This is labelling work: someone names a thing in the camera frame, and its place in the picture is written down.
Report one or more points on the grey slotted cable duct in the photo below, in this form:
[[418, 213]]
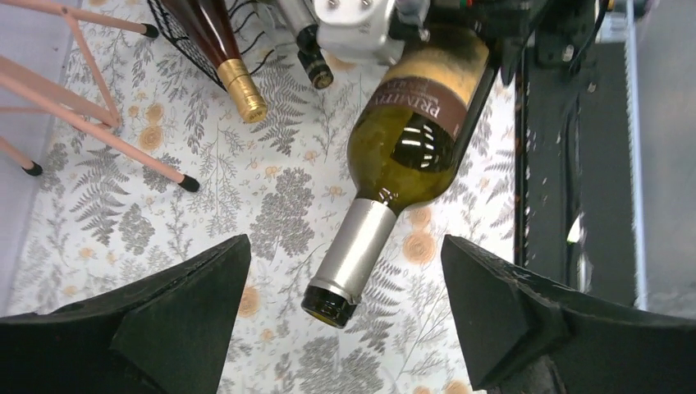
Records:
[[631, 72]]

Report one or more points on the black wire wine rack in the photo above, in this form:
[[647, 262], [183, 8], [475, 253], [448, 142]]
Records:
[[185, 38]]

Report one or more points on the pink music stand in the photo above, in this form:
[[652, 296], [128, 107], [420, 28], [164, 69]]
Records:
[[82, 114]]

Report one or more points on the red wine bottle gold cap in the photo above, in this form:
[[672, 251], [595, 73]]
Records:
[[205, 23]]

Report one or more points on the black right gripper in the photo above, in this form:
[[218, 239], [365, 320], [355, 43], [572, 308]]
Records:
[[489, 21]]

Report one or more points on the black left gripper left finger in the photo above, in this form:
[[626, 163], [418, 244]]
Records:
[[166, 333]]

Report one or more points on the dark wine bottle beside arm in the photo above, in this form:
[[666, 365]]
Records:
[[405, 149]]

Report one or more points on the small dark wine bottle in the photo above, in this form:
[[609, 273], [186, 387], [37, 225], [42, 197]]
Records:
[[300, 22]]

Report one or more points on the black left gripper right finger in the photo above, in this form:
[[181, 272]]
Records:
[[522, 333]]

